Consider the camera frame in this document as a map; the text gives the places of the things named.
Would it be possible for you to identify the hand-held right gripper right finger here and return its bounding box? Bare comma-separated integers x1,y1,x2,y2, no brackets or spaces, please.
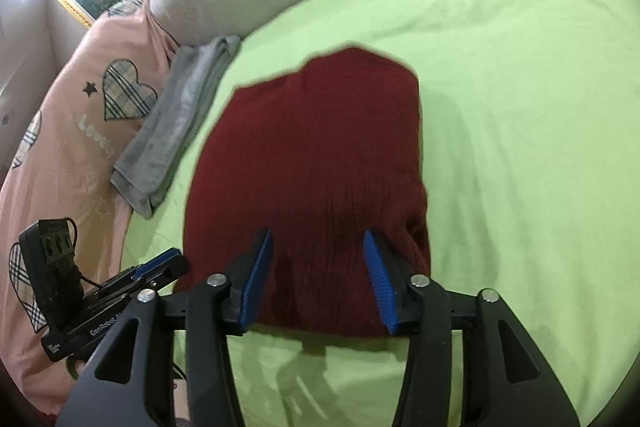
363,230,581,427

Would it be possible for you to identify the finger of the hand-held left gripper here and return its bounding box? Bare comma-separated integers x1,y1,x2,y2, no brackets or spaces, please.
130,248,191,294

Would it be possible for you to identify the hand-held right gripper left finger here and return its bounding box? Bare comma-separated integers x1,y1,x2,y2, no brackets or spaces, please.
55,228,275,427

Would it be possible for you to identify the maroon knit sweater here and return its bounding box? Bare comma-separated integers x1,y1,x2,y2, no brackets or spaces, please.
182,47,432,339

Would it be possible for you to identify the pink heart-print duvet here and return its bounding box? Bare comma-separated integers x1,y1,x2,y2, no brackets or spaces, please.
0,0,182,423

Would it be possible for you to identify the folded grey cloth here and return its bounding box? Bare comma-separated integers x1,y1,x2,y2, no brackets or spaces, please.
110,35,243,219

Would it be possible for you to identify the light green bed sheet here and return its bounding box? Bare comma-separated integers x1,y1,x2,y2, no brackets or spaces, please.
125,0,640,427

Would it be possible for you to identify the black cable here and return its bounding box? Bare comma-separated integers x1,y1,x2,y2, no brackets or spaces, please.
64,217,103,290

